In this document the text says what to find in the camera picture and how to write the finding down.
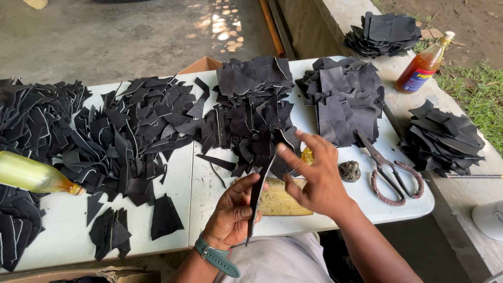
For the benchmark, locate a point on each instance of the person's left hand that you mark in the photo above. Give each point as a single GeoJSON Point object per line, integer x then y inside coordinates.
{"type": "Point", "coordinates": [224, 220]}

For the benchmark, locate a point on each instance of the person's right hand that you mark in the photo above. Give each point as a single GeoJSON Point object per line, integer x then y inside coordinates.
{"type": "Point", "coordinates": [324, 180]}

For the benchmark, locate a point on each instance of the long black leather strip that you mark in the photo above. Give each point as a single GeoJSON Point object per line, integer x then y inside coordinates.
{"type": "Point", "coordinates": [256, 200]}

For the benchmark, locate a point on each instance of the grey stone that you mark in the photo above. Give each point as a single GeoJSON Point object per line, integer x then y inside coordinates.
{"type": "Point", "coordinates": [349, 171]}

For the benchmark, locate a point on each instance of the small yellow container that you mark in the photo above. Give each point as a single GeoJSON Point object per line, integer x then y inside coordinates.
{"type": "Point", "coordinates": [307, 156]}

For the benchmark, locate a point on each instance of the green wristwatch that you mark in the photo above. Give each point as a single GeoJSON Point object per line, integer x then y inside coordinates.
{"type": "Point", "coordinates": [216, 257]}

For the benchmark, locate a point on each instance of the thin black leather sliver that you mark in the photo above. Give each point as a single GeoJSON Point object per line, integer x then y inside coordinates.
{"type": "Point", "coordinates": [218, 175]}

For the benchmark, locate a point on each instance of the worn wooden board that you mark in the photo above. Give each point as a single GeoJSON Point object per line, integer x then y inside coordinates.
{"type": "Point", "coordinates": [283, 202]}

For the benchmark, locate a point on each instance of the short black leather strip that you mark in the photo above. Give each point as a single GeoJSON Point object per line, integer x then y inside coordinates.
{"type": "Point", "coordinates": [216, 162]}

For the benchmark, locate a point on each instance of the triangular black leather piece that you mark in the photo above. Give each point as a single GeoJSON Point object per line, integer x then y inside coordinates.
{"type": "Point", "coordinates": [165, 220]}

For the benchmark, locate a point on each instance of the rusty metal scissors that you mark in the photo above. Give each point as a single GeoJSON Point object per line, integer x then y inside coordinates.
{"type": "Point", "coordinates": [383, 165]}

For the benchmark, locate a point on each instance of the person's light grey shorts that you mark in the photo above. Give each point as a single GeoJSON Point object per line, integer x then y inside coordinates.
{"type": "Point", "coordinates": [275, 259]}

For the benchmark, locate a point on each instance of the flat stack of leather panels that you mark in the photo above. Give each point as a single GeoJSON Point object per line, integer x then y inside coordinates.
{"type": "Point", "coordinates": [345, 102]}

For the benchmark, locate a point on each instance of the tall heap of leather scraps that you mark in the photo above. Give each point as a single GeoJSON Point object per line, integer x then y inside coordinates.
{"type": "Point", "coordinates": [251, 102]}

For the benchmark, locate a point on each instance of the jagged black leather piece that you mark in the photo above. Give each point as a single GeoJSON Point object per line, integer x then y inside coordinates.
{"type": "Point", "coordinates": [110, 234]}

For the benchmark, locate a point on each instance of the fanned stack of leather pieces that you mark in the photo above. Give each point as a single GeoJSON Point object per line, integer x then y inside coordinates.
{"type": "Point", "coordinates": [442, 139]}

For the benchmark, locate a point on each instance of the loose heap of leather strips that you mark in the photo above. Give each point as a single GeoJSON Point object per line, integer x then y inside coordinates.
{"type": "Point", "coordinates": [129, 129]}

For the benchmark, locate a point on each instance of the small pointed leather piece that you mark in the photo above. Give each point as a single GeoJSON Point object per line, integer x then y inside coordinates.
{"type": "Point", "coordinates": [93, 206]}

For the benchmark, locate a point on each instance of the amber bottle with label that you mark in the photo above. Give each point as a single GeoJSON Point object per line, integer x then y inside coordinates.
{"type": "Point", "coordinates": [420, 68]}

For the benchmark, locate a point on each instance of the thin metal rod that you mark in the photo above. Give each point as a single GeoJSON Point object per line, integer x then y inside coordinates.
{"type": "Point", "coordinates": [475, 176]}

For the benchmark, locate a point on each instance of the torn cardboard carton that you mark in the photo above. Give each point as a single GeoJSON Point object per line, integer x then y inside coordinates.
{"type": "Point", "coordinates": [78, 275]}

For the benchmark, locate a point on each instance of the open cardboard box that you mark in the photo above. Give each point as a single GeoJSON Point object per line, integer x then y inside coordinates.
{"type": "Point", "coordinates": [200, 66]}

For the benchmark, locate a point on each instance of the small stack of leather squares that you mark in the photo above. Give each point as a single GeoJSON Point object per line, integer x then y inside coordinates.
{"type": "Point", "coordinates": [383, 33]}

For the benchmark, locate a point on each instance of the orange pipe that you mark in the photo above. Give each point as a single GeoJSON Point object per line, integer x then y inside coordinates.
{"type": "Point", "coordinates": [273, 27]}

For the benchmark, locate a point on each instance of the white round object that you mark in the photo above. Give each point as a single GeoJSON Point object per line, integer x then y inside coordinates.
{"type": "Point", "coordinates": [489, 220]}

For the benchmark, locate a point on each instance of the pale yellow plastic bottle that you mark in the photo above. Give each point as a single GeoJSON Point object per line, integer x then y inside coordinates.
{"type": "Point", "coordinates": [31, 173]}

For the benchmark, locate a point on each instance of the stack of curved leather pieces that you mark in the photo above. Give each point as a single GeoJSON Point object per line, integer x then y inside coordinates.
{"type": "Point", "coordinates": [17, 228]}

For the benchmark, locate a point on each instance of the sprawling heap of black offcuts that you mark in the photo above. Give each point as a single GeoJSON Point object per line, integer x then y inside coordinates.
{"type": "Point", "coordinates": [35, 114]}

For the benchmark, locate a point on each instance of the yellow object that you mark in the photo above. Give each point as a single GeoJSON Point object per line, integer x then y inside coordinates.
{"type": "Point", "coordinates": [36, 3]}

